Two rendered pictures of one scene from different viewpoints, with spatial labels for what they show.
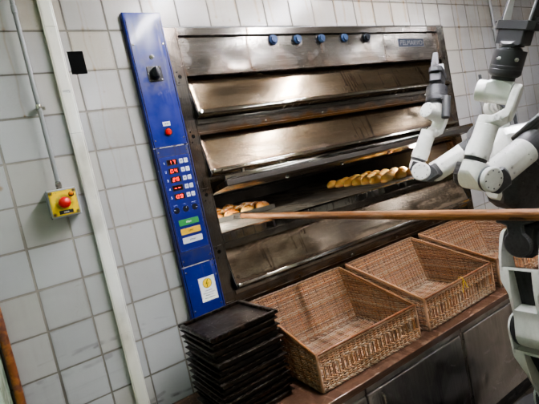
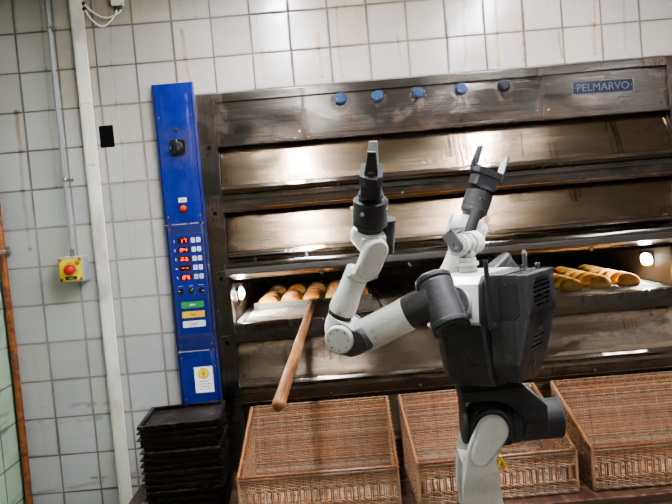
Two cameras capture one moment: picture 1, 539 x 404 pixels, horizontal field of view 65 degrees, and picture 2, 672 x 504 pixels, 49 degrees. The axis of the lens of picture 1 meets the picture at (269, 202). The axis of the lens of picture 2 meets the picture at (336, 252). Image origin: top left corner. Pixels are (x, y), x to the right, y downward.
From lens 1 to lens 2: 1.70 m
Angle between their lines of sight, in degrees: 31
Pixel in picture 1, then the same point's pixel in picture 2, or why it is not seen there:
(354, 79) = (469, 147)
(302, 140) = not seen: hidden behind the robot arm
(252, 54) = (307, 119)
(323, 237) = (375, 354)
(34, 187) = (56, 250)
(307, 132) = not seen: hidden behind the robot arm
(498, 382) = not seen: outside the picture
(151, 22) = (181, 93)
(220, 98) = (253, 173)
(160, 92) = (181, 166)
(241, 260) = (254, 358)
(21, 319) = (32, 363)
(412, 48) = (604, 95)
